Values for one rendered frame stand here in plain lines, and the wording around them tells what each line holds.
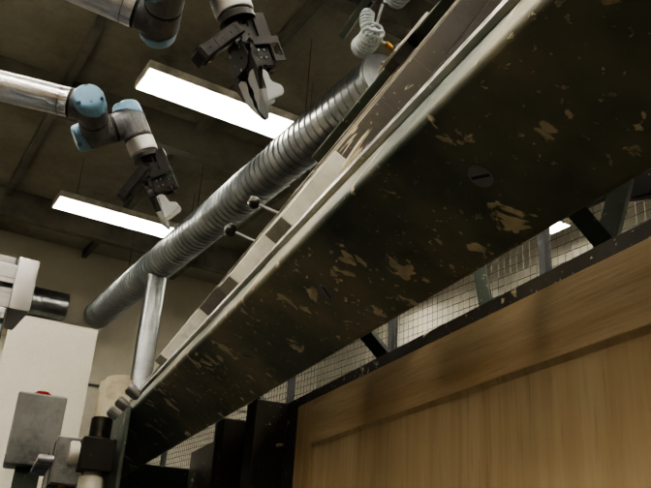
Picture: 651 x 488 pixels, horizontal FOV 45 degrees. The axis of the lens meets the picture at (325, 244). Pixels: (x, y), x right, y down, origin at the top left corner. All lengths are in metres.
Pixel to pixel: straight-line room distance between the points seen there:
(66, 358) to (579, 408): 5.06
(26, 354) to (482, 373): 4.88
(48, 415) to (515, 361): 1.55
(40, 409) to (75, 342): 3.52
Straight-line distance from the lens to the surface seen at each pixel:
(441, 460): 0.90
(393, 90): 1.07
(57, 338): 5.64
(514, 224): 0.53
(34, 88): 2.06
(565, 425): 0.73
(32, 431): 2.14
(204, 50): 1.45
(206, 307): 1.62
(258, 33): 1.53
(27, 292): 1.37
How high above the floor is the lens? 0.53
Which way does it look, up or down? 23 degrees up
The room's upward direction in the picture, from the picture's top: 4 degrees clockwise
